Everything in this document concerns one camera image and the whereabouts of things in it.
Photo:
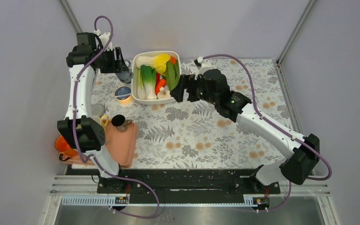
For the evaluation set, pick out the green leafy vegetable toy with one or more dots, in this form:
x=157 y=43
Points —
x=172 y=75

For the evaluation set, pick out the napa cabbage toy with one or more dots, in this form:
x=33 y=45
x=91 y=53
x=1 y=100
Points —
x=158 y=63

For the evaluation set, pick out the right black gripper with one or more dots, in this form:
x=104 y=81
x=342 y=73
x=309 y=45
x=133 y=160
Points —
x=177 y=93

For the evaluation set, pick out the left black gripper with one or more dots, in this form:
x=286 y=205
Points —
x=113 y=67

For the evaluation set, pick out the bok choy toy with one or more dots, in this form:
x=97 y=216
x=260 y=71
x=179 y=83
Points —
x=146 y=83

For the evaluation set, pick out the orange carrot toy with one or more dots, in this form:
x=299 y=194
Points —
x=160 y=84

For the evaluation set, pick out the floral table mat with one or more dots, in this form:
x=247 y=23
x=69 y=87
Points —
x=193 y=135

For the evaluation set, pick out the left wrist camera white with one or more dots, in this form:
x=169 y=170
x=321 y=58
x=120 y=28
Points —
x=103 y=39

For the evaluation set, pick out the pink plastic tray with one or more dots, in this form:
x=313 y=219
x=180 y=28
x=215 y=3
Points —
x=121 y=145

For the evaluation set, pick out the grey mug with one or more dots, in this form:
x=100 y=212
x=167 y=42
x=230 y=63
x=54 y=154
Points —
x=125 y=76

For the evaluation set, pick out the orange mug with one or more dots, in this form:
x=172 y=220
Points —
x=63 y=148

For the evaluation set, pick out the brown mug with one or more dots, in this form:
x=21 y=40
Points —
x=120 y=122

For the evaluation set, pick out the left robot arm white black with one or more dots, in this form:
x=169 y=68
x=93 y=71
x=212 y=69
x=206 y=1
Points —
x=78 y=128

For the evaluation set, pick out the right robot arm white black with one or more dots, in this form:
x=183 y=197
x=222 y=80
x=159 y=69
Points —
x=298 y=161

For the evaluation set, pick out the white mushroom toy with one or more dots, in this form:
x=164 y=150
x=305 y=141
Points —
x=163 y=93

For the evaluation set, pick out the red chili toy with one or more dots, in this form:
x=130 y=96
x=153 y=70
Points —
x=158 y=78

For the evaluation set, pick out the yellow mug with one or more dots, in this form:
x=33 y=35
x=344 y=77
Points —
x=103 y=120

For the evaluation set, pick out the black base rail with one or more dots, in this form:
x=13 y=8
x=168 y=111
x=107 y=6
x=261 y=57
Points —
x=185 y=186

